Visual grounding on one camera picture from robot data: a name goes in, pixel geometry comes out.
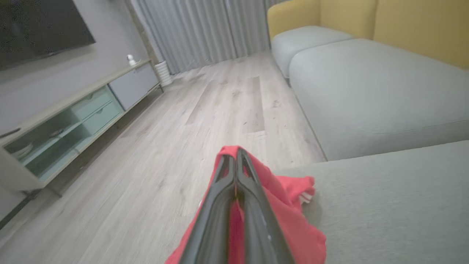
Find grey pleated curtain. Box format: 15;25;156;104
130;0;283;74

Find white ribbed cylinder appliance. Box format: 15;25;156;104
154;60;173;87

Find yellow sofa back cushion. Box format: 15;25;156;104
373;0;469;71
320;0;378;40
267;0;322;40

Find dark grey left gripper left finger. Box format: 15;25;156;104
179;154;237;264

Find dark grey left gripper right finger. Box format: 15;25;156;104
236;147;296;264

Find red jersey with white sleeves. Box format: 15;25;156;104
273;175;316;206

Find red shorts with white stripes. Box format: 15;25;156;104
165;146;327;264

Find stack of white plates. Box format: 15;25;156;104
10;143;35;160

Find black flat screen television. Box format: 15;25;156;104
0;0;97;71

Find wooden tv cabinet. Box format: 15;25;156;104
0;59;165;230

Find small grey sofa seat cushion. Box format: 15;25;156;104
271;25;354;78

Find grey sofa chaise cushion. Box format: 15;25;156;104
274;140;469;264

